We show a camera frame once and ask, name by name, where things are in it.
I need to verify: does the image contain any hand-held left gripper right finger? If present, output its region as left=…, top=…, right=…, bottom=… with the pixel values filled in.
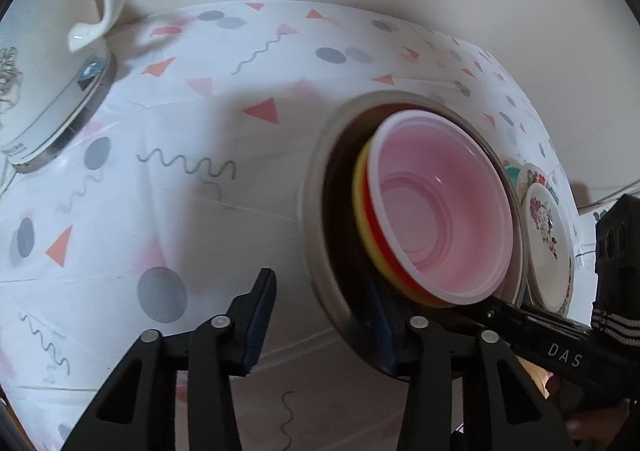
left=367, top=276, right=576, bottom=451

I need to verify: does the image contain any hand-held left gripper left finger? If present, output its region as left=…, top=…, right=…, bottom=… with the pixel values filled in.
left=60, top=268, right=277, bottom=451

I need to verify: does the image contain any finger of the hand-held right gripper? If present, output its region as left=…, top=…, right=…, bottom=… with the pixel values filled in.
left=450, top=297, right=640, bottom=402

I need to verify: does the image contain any small white floral plate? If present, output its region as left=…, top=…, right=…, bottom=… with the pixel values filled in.
left=520, top=181, right=576, bottom=313

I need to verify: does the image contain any stainless steel bowl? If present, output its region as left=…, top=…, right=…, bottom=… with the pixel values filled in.
left=299, top=92, right=530, bottom=380

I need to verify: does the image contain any large white dragon-print plate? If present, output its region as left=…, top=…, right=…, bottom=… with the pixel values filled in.
left=515, top=163, right=574, bottom=318

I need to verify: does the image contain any yellow plastic bowl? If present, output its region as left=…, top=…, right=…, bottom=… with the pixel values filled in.
left=352, top=137, right=451, bottom=308

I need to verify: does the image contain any pink and red plastic bowl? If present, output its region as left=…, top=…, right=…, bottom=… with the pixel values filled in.
left=366, top=111, right=516, bottom=306

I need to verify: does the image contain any teal plastic plate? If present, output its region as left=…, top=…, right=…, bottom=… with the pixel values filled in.
left=501, top=157, right=524, bottom=192

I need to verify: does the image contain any person's right hand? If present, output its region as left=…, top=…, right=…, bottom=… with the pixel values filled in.
left=545, top=373, right=636, bottom=437

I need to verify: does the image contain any white ceramic electric kettle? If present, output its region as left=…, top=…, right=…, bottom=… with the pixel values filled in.
left=0, top=0, right=126, bottom=159

